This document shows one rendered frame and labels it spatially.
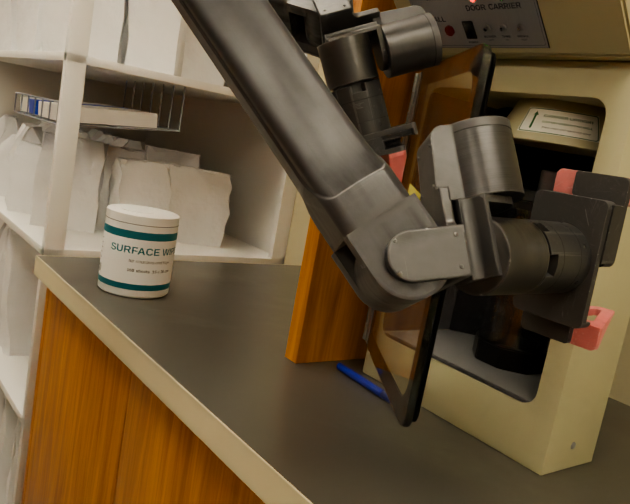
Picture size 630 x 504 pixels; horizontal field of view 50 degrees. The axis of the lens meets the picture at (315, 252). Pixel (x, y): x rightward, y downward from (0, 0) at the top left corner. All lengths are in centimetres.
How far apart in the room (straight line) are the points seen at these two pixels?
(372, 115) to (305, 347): 42
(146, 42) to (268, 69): 135
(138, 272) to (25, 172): 90
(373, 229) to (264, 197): 159
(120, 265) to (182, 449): 40
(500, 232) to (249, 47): 22
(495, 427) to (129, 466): 56
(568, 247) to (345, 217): 18
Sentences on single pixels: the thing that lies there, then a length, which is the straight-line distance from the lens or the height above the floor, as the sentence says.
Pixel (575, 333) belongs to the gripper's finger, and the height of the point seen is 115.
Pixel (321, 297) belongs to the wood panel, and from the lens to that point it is 100.
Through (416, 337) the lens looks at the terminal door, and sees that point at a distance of 72.
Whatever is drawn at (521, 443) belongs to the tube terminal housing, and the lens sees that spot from 86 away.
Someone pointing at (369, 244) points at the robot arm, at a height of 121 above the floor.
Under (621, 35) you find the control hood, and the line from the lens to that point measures 77.
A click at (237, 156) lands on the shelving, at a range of 219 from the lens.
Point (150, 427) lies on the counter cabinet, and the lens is 103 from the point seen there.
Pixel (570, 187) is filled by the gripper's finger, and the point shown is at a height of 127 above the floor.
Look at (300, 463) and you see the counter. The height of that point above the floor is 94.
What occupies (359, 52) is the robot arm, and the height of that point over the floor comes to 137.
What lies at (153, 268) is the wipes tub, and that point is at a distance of 122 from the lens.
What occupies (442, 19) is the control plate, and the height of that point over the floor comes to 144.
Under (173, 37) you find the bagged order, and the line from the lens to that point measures 182.
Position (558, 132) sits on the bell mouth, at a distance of 87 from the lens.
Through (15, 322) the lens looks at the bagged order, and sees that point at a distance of 213.
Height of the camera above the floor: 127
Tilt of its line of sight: 9 degrees down
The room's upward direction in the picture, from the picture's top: 10 degrees clockwise
